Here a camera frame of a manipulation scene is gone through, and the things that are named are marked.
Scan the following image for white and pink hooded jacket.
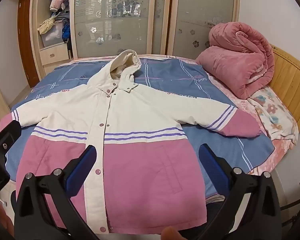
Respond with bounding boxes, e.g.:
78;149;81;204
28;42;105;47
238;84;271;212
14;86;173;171
0;49;262;235

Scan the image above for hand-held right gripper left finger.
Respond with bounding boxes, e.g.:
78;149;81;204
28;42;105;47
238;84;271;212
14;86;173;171
14;144;102;240

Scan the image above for beige wooden wardrobe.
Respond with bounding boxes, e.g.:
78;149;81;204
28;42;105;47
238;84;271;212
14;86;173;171
30;0;240;80

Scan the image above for pale yellow cloth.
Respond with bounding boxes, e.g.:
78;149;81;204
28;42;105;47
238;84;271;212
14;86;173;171
37;15;58;35

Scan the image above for rolled pink quilt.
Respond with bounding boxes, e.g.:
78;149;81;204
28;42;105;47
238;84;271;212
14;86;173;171
195;22;275;100

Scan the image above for wooden headboard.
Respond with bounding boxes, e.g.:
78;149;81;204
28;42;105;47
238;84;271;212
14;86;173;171
269;44;300;133

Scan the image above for brown wooden door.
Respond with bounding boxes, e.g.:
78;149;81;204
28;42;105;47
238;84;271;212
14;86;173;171
17;0;40;88

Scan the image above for floral fleece blanket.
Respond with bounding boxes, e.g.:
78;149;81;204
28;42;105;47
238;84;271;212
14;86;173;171
247;86;299;140

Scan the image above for blue bag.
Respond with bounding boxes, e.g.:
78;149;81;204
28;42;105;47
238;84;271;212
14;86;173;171
62;22;71;42

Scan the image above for grey folded clothes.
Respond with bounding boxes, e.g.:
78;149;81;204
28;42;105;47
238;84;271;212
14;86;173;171
55;10;70;24

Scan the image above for blue striped bed sheet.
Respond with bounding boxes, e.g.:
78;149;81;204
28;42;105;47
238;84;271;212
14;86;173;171
5;57;275;198

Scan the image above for frosted glass sliding door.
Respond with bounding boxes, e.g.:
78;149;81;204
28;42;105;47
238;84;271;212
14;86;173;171
69;0;170;58
166;0;240;58

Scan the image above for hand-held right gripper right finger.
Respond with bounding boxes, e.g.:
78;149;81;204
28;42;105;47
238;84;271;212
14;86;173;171
198;143;282;240

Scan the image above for person's right hand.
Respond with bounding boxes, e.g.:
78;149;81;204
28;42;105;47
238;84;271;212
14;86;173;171
160;226;182;240

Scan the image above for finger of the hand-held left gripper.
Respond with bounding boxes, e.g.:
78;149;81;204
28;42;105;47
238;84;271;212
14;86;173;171
0;120;22;156

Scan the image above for beige wardrobe drawer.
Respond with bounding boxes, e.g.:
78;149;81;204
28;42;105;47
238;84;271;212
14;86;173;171
39;42;72;66

